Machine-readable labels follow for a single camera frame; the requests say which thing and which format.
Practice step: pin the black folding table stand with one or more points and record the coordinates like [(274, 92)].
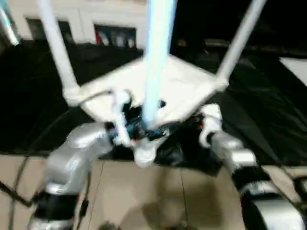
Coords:
[(14, 194)]

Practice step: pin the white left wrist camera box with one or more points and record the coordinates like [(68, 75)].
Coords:
[(120, 103)]

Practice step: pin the teal plastic object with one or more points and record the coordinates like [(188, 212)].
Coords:
[(7, 24)]

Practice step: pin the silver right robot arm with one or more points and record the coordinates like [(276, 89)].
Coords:
[(235, 153)]

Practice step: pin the silver metal rail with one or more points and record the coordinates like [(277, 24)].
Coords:
[(268, 47)]

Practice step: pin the black work mat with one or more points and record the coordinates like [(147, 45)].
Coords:
[(29, 96)]

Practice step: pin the white glass-door cabinet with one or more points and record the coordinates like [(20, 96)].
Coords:
[(86, 14)]

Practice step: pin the white plastic table top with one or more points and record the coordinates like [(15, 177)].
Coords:
[(192, 86)]

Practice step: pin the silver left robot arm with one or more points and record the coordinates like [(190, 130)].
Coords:
[(76, 148)]

